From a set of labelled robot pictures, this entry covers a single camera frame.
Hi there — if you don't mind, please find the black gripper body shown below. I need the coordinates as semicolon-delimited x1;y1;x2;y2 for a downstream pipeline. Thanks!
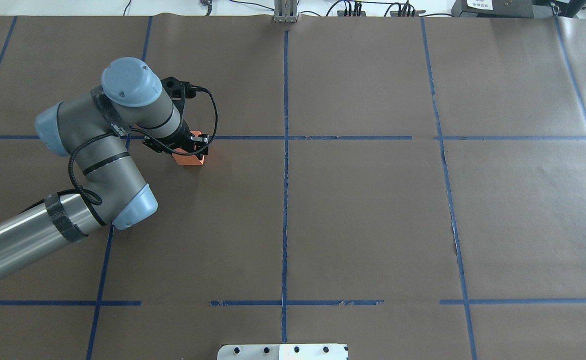
143;117;208;158

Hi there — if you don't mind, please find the orange foam block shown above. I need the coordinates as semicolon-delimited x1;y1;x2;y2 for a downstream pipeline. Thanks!
171;130;210;166

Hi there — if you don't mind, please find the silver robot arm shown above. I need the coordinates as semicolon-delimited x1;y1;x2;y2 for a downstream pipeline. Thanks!
0;57;216;281

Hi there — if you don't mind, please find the black box device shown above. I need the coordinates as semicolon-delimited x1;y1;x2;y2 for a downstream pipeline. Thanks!
451;0;534;19

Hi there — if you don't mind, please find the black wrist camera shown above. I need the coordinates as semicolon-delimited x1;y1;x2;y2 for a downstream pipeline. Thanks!
162;76;196;116

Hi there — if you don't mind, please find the aluminium frame post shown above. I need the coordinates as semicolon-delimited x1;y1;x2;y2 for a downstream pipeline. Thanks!
274;0;299;24

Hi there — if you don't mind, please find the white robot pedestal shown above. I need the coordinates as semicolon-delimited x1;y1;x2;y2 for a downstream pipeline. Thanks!
217;342;349;360

